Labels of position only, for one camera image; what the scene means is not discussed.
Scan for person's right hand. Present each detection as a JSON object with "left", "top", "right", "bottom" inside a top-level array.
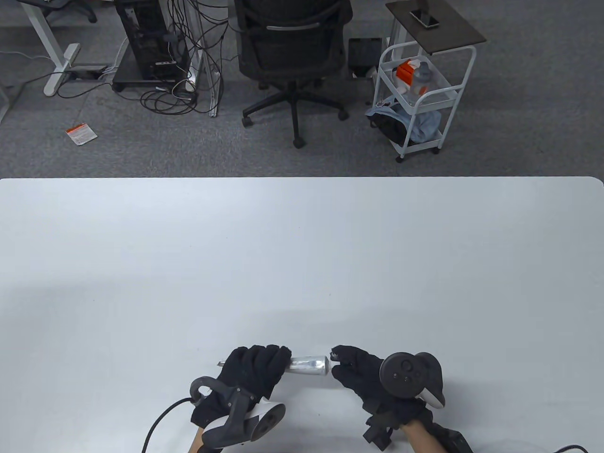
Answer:
[{"left": 331, "top": 345, "right": 433, "bottom": 428}]

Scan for person's left hand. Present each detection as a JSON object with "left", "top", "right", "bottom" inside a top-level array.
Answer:
[{"left": 191, "top": 344, "right": 293, "bottom": 429}]

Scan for silver toothpaste tube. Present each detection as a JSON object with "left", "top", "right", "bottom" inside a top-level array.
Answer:
[{"left": 217, "top": 355, "right": 331, "bottom": 378}]

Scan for person's right forearm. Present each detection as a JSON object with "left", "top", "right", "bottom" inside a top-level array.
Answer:
[{"left": 401, "top": 421, "right": 444, "bottom": 453}]

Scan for clear bottle grey cap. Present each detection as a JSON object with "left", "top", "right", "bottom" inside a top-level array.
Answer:
[{"left": 410, "top": 62, "right": 436, "bottom": 98}]

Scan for black white right hand controller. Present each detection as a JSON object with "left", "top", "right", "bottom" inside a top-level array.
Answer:
[{"left": 380, "top": 352, "right": 445, "bottom": 410}]

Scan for black white hand controller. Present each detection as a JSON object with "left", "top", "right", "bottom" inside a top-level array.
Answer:
[
  {"left": 190, "top": 376, "right": 286, "bottom": 449},
  {"left": 380, "top": 352, "right": 445, "bottom": 410}
]

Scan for black white left hand controller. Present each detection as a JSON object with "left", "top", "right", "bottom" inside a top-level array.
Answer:
[{"left": 190, "top": 376, "right": 286, "bottom": 449}]

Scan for black bag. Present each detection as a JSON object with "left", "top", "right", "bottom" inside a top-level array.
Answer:
[{"left": 370, "top": 113, "right": 412, "bottom": 145}]

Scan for light blue cloth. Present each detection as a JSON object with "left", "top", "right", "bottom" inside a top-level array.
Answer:
[{"left": 367, "top": 104, "right": 443, "bottom": 145}]

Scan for orange white paper packet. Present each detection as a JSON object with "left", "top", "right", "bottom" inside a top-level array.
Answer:
[{"left": 65, "top": 123, "right": 99, "bottom": 146}]

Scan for orange white box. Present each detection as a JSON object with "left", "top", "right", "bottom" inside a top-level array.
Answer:
[{"left": 395, "top": 61, "right": 416, "bottom": 89}]

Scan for white rolling cart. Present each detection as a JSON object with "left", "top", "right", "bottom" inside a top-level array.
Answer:
[{"left": 372, "top": 41, "right": 478, "bottom": 163}]

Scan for black flat box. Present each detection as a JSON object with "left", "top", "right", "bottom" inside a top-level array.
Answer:
[{"left": 348, "top": 38, "right": 382, "bottom": 77}]

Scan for black wheeled tower base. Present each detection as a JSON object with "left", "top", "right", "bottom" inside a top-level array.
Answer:
[{"left": 112, "top": 46, "right": 199, "bottom": 93}]

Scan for black mesh office chair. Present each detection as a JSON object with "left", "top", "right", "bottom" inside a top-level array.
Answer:
[{"left": 234, "top": 0, "right": 354, "bottom": 149}]

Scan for black computer tower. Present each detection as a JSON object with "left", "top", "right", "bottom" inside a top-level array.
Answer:
[{"left": 115, "top": 0, "right": 191, "bottom": 82}]

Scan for dark brown side tabletop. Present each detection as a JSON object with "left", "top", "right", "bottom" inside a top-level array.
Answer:
[{"left": 385, "top": 0, "right": 487, "bottom": 54}]

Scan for black smartphone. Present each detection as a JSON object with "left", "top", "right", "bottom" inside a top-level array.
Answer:
[{"left": 409, "top": 10, "right": 441, "bottom": 29}]

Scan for white desk leg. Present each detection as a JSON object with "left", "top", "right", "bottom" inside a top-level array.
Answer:
[{"left": 27, "top": 0, "right": 81, "bottom": 97}]

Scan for black wrist strap buckle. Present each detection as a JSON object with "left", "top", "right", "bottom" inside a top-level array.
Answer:
[{"left": 362, "top": 409, "right": 396, "bottom": 450}]

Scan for tangled black floor cables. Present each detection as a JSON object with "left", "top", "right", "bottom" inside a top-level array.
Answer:
[{"left": 141, "top": 0, "right": 228, "bottom": 117}]

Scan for white metal desk rail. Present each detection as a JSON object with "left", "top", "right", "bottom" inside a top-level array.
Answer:
[{"left": 188, "top": 0, "right": 223, "bottom": 118}]

